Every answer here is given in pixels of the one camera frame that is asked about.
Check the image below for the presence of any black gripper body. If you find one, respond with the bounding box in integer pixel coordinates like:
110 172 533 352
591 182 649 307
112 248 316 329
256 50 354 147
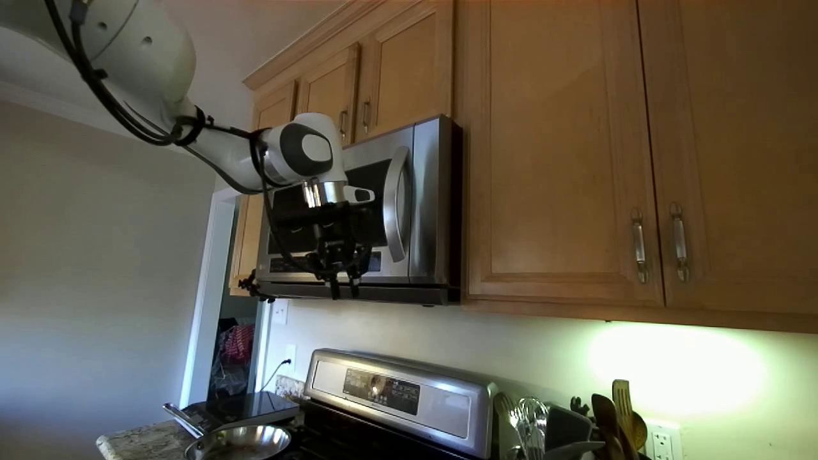
265 175 377 276

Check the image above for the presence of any stainless steel microwave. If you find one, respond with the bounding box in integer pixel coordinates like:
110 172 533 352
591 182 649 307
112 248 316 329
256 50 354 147
252 115 463 307

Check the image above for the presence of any pink hanging cloth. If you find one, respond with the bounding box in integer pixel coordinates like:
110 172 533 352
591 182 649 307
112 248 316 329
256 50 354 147
220 320 256 370

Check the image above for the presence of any stainless steel stove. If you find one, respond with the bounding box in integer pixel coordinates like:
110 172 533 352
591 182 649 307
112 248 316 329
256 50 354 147
182 344 500 460

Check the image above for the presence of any small wooden cabinet door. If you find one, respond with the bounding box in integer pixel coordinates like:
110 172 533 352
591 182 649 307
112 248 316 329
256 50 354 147
290 44 364 147
249 80 300 133
353 0 460 145

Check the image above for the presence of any steel frying pan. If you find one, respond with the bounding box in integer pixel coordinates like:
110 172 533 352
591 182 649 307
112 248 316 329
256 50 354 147
162 402 293 460

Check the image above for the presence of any metal kitchen utensil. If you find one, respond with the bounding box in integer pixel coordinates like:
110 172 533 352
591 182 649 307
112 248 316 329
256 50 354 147
506 396 552 460

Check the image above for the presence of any large wooden cabinet door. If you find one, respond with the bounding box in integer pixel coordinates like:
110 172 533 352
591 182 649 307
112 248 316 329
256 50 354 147
635 0 818 320
458 0 666 311

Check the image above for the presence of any black utensil holder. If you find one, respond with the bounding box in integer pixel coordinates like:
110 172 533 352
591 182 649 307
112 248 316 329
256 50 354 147
543 403 607 460

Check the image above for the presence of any dark wooden spoon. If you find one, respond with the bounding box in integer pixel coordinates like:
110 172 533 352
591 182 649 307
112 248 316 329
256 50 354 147
591 391 620 460

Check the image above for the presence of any light wooden spatula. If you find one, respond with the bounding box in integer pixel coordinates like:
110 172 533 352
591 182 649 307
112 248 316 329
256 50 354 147
607 379 639 460

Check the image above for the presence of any white door frame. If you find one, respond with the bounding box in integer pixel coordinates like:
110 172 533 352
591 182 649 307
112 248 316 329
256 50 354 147
176 184 247 414

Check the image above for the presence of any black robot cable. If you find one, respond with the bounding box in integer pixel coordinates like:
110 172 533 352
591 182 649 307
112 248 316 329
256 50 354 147
43 0 275 173

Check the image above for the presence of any white wall outlet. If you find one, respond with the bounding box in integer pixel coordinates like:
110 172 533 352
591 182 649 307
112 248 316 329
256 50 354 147
643 418 685 460

